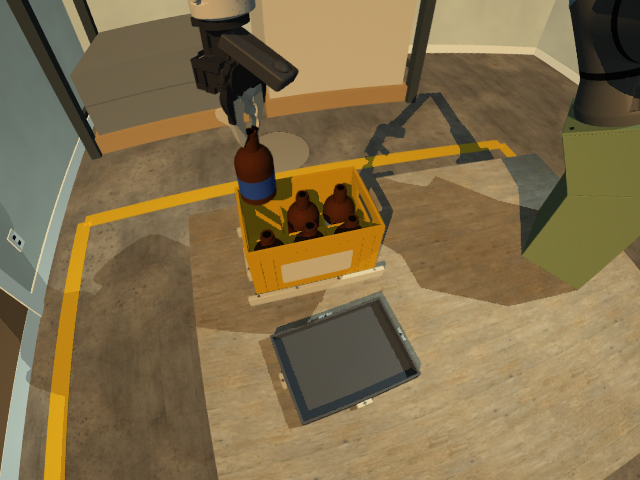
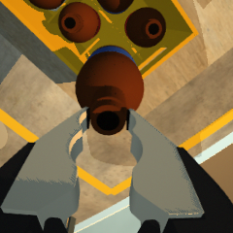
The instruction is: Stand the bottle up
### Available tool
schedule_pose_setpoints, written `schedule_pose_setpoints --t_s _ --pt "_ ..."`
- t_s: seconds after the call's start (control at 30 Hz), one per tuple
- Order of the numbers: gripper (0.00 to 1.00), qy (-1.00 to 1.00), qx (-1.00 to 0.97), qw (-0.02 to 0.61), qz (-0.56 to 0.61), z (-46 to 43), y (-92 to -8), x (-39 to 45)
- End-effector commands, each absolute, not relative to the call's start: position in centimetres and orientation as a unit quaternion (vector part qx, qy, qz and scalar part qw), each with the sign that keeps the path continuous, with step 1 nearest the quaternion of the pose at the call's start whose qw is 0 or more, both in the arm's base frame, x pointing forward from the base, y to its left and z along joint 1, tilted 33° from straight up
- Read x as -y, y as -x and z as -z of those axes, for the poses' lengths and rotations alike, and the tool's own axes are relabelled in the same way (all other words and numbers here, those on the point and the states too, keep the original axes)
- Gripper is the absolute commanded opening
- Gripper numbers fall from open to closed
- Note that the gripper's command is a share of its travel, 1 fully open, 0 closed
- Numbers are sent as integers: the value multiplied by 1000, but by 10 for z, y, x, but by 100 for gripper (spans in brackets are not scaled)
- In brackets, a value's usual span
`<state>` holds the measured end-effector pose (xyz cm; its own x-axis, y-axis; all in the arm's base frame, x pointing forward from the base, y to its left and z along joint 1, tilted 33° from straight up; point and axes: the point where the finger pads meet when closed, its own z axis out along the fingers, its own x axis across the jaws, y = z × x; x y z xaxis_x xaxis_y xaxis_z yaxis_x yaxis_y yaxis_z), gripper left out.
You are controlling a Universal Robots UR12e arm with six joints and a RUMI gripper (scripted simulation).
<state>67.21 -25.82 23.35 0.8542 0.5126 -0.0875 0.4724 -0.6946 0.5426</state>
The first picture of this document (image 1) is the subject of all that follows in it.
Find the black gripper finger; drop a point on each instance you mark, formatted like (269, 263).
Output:
(254, 99)
(234, 109)

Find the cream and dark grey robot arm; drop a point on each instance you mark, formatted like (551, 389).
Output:
(607, 39)

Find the yellow bottle crate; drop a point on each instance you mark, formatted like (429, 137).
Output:
(308, 261)

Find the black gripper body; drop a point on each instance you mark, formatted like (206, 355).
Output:
(213, 69)

